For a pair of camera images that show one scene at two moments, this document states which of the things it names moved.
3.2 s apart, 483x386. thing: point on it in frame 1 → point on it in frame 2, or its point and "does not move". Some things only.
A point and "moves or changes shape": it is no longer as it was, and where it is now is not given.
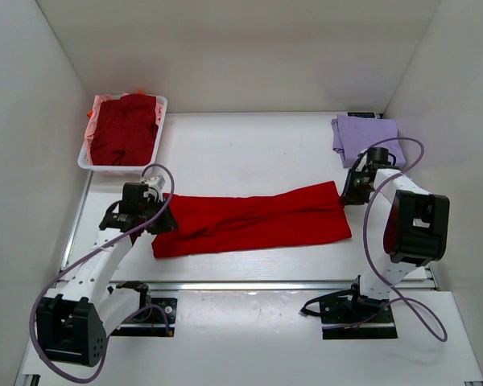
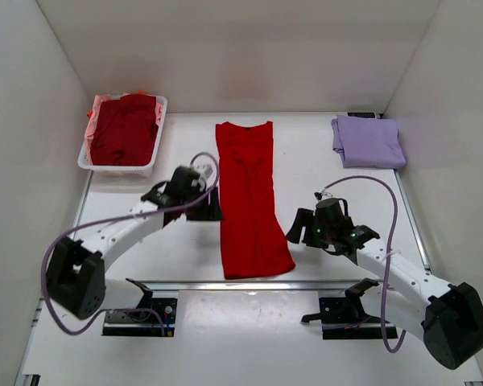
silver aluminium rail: [245, 286] does not move
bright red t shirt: [216, 223] moves or changes shape
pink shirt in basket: [89, 129] does not move
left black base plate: [151, 322] does not move
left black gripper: [169, 222] → [211, 210]
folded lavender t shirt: [352, 135] does not move
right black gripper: [348, 196] → [305, 218]
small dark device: [362, 114] does not move
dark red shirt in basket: [125, 132] does not move
